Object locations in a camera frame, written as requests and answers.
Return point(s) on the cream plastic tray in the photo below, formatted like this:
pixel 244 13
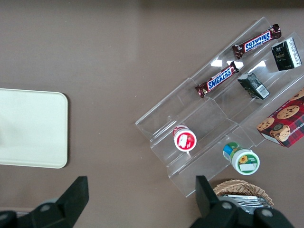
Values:
pixel 31 128

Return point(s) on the green sunflower yogurt cup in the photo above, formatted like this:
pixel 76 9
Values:
pixel 243 160

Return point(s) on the clear acrylic stepped display stand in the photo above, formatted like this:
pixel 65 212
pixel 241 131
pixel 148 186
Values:
pixel 209 118
pixel 280 83

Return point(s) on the Snickers chocolate bar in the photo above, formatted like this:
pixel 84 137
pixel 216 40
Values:
pixel 219 79
pixel 257 40

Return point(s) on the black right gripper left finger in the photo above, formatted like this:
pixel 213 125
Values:
pixel 71 202

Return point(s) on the red tartan cookie box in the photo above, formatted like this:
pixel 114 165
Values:
pixel 286 123

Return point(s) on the wicker basket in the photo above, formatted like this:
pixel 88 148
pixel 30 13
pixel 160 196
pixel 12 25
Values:
pixel 237 187

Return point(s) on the silver foil wrapped sandwich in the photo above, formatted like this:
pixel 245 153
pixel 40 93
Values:
pixel 247 202

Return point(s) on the red strawberry yogurt cup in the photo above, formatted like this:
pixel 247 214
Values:
pixel 185 140

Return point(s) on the dark green drink carton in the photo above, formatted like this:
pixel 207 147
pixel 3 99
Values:
pixel 254 85
pixel 286 55

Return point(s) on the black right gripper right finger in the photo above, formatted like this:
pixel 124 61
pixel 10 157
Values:
pixel 205 202

